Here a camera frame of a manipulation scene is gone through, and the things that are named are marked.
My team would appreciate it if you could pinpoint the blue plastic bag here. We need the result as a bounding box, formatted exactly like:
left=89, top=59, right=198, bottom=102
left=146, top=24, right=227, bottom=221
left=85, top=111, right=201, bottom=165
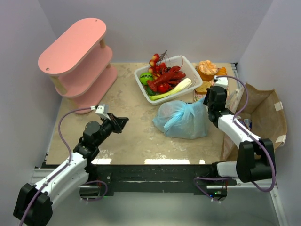
left=153, top=98, right=209, bottom=139

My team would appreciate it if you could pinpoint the brown jute grocery bag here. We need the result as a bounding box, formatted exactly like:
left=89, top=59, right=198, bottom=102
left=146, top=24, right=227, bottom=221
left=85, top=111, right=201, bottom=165
left=220, top=83, right=287, bottom=161

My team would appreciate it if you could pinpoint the red snack packet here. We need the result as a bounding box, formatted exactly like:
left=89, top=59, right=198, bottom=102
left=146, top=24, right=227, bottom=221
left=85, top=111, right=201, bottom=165
left=243, top=119, right=252, bottom=130

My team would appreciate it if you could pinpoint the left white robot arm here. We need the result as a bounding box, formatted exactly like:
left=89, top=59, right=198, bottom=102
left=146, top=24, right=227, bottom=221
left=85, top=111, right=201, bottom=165
left=13, top=113, right=129, bottom=226

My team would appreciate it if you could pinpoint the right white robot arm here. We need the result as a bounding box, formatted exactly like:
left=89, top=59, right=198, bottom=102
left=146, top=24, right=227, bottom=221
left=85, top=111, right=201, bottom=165
left=204, top=86, right=276, bottom=186

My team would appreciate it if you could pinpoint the toy bread slice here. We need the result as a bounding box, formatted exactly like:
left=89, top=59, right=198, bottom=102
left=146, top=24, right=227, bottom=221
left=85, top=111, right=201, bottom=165
left=195, top=81, right=213, bottom=95

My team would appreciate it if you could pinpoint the floral serving tray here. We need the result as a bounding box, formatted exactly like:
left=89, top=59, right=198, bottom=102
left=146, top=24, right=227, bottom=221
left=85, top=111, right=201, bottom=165
left=193, top=68, right=229, bottom=102

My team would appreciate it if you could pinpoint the toy croissant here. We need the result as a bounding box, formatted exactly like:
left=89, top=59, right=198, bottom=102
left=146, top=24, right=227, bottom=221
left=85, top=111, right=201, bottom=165
left=216, top=67, right=227, bottom=76

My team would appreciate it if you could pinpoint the white green toy leek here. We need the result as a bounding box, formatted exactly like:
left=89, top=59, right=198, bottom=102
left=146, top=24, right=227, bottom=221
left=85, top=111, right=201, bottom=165
left=149, top=78, right=192, bottom=101

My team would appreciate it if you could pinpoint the dark green toy vegetable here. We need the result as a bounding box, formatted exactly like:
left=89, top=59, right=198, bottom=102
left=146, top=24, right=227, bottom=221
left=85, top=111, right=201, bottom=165
left=145, top=86, right=156, bottom=96

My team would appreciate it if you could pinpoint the red toy lobster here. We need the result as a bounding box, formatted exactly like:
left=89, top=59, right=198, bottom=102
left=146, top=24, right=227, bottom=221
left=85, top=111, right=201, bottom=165
left=147, top=66, right=186, bottom=92

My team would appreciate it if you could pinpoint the white plastic basket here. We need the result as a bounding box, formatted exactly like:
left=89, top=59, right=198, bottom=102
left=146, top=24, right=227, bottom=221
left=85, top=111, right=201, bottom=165
left=134, top=55, right=203, bottom=106

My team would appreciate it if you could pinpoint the green toy watermelon ball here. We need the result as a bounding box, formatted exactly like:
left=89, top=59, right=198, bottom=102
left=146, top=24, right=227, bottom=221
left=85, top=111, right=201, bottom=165
left=139, top=72, right=154, bottom=86

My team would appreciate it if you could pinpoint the red toy tomato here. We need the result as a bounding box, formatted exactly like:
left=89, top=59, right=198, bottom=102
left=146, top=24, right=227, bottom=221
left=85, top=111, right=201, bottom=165
left=157, top=83, right=169, bottom=94

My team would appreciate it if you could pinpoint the pink three-tier shelf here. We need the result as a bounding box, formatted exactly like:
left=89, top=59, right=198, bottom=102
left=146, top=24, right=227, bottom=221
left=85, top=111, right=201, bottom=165
left=38, top=18, right=117, bottom=114

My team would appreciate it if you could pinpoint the red cherry sprig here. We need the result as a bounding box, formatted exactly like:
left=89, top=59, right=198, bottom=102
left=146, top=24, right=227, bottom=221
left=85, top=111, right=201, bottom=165
left=148, top=50, right=167, bottom=75

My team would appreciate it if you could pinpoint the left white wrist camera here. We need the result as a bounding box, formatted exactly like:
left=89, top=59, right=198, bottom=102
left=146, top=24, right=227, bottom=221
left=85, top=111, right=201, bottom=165
left=90, top=104, right=109, bottom=120

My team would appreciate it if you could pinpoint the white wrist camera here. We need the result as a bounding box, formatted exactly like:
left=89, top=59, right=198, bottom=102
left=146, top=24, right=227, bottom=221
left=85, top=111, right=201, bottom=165
left=213, top=75, right=228, bottom=89
left=90, top=104, right=109, bottom=120

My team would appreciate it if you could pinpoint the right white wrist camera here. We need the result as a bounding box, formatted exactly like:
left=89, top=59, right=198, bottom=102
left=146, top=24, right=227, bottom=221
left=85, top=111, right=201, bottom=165
left=213, top=75, right=228, bottom=89

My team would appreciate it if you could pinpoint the black base frame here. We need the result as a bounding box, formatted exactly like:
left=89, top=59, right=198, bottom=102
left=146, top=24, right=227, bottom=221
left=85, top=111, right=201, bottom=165
left=88, top=163, right=236, bottom=198

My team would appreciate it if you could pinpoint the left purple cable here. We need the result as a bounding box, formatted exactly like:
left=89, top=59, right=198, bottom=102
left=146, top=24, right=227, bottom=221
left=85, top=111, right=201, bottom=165
left=18, top=107, right=109, bottom=226

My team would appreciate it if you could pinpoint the purple cable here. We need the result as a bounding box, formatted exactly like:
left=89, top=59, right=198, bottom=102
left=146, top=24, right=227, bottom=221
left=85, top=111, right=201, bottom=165
left=18, top=107, right=109, bottom=226
left=193, top=75, right=277, bottom=203

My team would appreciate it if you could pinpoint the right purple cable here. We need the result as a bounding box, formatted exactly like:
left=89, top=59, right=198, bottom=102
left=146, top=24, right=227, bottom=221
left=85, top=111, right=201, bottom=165
left=193, top=75, right=277, bottom=203

